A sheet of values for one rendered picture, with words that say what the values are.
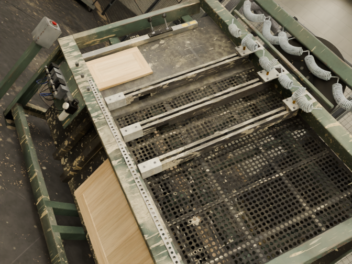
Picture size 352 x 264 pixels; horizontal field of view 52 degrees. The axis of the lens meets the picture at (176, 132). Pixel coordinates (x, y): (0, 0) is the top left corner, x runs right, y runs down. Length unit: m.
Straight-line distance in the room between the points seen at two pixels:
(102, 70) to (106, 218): 1.04
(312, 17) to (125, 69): 6.28
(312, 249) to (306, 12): 7.10
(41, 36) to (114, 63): 0.55
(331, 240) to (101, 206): 1.39
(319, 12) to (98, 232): 7.00
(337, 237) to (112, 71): 1.77
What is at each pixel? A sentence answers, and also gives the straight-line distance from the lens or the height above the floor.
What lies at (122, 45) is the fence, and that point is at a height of 1.14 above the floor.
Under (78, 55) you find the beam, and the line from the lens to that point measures 2.79.
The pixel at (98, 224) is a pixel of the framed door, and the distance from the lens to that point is 2.48.
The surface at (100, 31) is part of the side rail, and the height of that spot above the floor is 1.07.
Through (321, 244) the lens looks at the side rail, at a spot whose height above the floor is 1.41.
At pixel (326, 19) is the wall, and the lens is 8.30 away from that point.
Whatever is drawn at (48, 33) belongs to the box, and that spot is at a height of 0.87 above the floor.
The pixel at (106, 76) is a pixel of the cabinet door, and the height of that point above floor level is 0.96.
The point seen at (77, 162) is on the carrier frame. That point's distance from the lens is 2.68.
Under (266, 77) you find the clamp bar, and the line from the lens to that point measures 2.48.
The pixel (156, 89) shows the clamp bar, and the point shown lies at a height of 1.18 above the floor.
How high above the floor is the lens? 1.80
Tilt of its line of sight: 17 degrees down
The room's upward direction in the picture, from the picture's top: 46 degrees clockwise
